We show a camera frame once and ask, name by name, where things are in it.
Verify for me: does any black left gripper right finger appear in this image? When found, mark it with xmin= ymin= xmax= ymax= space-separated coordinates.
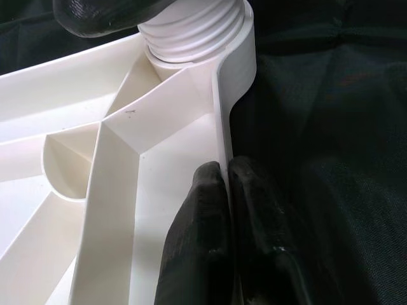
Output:
xmin=228 ymin=155 xmax=322 ymax=305

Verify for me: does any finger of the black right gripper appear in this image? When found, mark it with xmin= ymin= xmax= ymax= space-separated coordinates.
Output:
xmin=52 ymin=0 xmax=179 ymax=39

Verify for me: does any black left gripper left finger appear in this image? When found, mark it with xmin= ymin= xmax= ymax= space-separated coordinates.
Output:
xmin=153 ymin=160 xmax=238 ymax=305

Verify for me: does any white plastic children table top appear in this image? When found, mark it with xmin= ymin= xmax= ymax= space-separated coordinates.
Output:
xmin=0 ymin=1 xmax=257 ymax=305

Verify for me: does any white plastic table leg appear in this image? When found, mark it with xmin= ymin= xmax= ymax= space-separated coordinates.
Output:
xmin=137 ymin=0 xmax=249 ymax=64

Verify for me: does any black cloth table cover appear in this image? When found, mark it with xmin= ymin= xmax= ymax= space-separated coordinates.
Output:
xmin=0 ymin=0 xmax=407 ymax=305

